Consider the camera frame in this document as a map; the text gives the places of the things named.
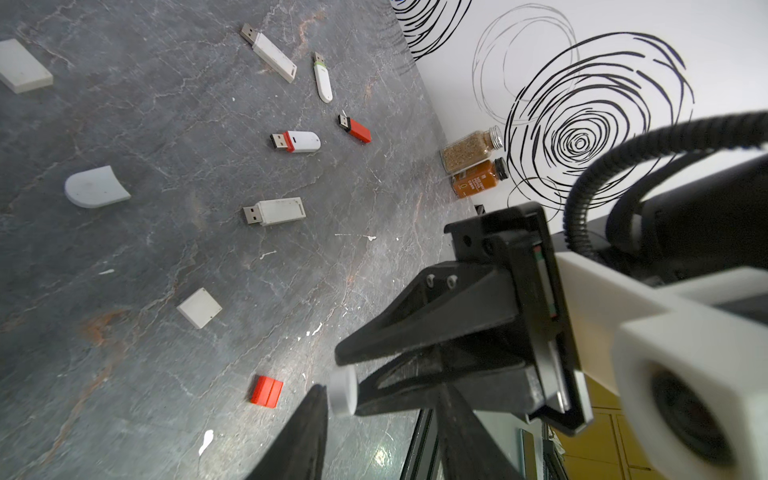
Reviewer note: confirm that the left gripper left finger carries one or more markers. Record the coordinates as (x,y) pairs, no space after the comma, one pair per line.
(298,452)

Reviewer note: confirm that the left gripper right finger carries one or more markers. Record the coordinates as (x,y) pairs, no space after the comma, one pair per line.
(447,327)

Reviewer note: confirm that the small white usb cap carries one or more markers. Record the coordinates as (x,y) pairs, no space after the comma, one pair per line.
(343,391)

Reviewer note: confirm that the long white usb drive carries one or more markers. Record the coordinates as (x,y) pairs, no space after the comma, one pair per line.
(269,53)

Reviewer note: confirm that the white rectangular usb cap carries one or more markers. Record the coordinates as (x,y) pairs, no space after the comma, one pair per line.
(21,72)

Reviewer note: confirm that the red usb cap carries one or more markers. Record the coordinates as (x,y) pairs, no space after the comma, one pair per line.
(266,392)

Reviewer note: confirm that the white square usb cap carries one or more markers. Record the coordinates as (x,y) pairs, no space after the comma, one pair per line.
(199,308)

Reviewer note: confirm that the white rectangular usb drive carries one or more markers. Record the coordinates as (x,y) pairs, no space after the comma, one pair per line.
(273,212)

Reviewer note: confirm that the red black usb drive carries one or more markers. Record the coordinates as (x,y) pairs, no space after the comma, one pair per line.
(354,128)

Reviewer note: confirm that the white red usb drive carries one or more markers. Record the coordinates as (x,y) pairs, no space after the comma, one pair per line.
(296,141)

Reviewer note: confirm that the white green usb drive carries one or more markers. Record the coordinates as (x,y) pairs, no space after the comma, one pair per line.
(322,78)

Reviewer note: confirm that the rounded white usb cap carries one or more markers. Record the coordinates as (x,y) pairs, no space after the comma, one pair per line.
(95,188)

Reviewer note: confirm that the dark orange spice jar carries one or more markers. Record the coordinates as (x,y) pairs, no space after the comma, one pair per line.
(480,177)

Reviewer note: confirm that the light spice jar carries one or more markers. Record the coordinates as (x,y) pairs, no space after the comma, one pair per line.
(471,149)

